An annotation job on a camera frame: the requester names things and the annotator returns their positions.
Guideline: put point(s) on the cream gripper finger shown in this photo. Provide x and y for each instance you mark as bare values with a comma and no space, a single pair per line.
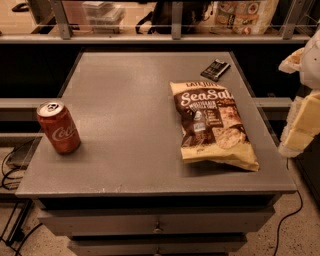
292,63
303,124

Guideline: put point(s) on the black rxbar chocolate bar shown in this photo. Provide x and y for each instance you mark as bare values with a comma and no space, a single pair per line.
216,69

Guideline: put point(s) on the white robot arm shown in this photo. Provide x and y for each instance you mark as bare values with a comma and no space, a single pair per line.
310,65

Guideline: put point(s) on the red coke can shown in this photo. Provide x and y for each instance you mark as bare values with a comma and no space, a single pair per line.
58,125

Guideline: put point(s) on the snack bag on shelf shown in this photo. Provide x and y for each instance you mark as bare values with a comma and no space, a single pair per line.
248,17

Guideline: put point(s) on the sea salt chips bag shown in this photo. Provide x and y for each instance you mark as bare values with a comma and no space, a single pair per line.
211,125

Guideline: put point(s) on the black bag on shelf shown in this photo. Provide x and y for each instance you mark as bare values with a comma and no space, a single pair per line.
166,14

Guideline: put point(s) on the clear plastic containers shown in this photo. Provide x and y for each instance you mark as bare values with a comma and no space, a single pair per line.
104,17

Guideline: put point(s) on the grey upper drawer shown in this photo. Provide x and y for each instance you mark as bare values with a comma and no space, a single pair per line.
154,221

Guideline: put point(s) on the grey drawer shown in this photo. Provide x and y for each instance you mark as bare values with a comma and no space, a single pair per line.
154,221
162,245

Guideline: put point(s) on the grey lower drawer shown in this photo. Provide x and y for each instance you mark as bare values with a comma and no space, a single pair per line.
162,245

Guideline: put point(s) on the grey metal shelf rail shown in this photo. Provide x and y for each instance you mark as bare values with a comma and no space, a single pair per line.
46,21

